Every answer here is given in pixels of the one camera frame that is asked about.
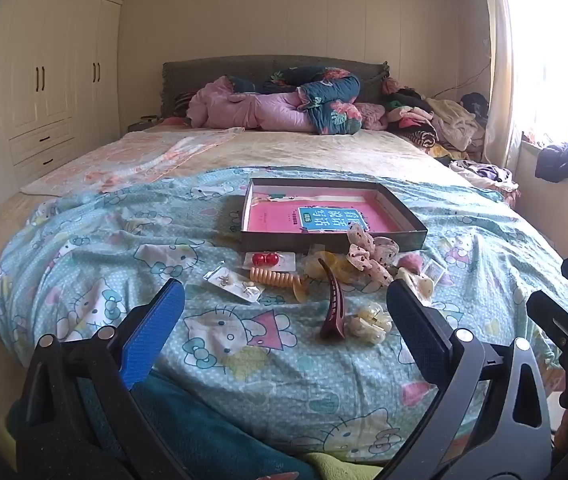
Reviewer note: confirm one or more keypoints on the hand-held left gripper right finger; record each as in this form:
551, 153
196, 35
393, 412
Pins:
414, 332

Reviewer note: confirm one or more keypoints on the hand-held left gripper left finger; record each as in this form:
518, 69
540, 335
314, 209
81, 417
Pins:
154, 330

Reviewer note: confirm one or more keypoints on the translucent yellowish claw clip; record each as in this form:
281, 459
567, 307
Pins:
369, 325

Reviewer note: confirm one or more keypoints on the white claw clip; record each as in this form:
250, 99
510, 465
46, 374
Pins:
421, 285

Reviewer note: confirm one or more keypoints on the dark red banana hair clip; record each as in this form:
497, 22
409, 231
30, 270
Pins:
333, 310

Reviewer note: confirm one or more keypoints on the silver stud earrings card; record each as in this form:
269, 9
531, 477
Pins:
234, 282

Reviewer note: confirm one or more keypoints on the shallow grey cardboard box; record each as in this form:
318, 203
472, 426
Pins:
284, 241

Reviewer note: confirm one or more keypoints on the rhinestone clips clear packet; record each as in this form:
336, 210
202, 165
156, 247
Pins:
434, 272

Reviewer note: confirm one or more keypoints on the cartoon cat print blanket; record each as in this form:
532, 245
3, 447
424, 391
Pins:
214, 360

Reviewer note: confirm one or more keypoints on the pink fluffy hair clip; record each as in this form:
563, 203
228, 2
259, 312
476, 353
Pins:
409, 262

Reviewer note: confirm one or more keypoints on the teal cloth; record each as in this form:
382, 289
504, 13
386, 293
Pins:
204, 435

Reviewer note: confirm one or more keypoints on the yellow translucent hair clip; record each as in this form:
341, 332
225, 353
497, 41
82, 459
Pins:
314, 265

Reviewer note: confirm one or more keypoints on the red ball earrings card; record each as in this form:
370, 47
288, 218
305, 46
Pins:
264, 260

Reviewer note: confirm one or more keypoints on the white and purple clothes bundle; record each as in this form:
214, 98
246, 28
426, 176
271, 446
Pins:
484, 172

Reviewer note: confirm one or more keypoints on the yellow-green cloth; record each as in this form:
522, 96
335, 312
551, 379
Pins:
344, 467

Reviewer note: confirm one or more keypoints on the pink book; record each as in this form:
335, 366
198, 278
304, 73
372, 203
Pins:
274, 215

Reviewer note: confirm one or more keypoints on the peach floral towel blanket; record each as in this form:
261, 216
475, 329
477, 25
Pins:
129, 160

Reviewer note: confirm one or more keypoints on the beige bed sheet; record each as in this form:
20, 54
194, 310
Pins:
314, 152

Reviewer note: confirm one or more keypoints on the pile of clothes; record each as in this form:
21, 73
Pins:
444, 120

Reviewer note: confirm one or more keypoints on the cream curtain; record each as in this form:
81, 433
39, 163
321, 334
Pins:
501, 60

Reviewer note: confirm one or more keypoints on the pink quilt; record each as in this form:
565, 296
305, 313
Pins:
254, 110

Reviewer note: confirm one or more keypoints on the dark blue floral quilt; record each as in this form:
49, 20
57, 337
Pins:
324, 90

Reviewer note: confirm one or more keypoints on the grey bed headboard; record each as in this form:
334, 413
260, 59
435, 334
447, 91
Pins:
204, 72

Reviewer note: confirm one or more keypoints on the cream wardrobe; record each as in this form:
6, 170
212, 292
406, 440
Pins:
39, 60

